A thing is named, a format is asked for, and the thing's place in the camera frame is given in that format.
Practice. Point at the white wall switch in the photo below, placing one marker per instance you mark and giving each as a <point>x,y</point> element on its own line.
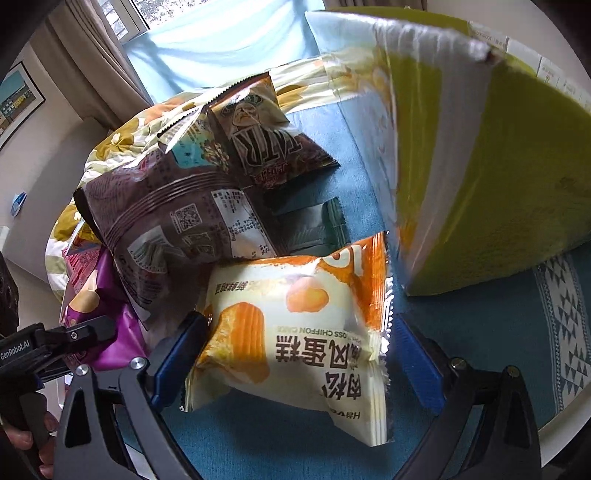
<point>3,239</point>

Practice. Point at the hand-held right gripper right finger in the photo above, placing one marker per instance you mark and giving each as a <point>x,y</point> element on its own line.
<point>418,364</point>

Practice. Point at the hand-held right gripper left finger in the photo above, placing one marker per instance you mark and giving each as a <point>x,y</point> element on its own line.
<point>178,355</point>

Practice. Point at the large brown chip bag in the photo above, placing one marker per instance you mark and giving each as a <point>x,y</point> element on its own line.
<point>184,207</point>

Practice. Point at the floral striped blanket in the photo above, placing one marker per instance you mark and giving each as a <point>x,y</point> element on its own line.
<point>120,138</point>

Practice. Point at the light blue window cloth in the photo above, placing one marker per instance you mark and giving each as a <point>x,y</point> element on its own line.
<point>207,50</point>

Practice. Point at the purple snack packet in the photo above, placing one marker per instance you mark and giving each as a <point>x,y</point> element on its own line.
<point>129,332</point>

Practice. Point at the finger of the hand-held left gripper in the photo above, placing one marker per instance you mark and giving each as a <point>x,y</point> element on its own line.
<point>81,334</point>

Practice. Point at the brown chip bag with face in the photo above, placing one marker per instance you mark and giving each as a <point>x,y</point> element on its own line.
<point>263,138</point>

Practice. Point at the teal patterned tablecloth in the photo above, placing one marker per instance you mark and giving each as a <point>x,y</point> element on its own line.
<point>485,332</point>

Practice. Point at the beige curtain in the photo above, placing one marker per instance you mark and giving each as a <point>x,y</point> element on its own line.
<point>92,55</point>

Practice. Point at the framed wall picture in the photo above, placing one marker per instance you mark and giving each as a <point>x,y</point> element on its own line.
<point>18,101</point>

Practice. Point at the orange white cake packet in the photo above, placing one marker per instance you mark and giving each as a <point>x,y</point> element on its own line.
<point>300,332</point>

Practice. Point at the window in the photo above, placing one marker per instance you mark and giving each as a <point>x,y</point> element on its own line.
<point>115,18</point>

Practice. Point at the yellow-green cardboard box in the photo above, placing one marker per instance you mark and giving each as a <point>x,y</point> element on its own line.
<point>485,161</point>

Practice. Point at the person's left hand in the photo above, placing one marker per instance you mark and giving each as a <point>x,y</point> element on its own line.
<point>48,454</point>

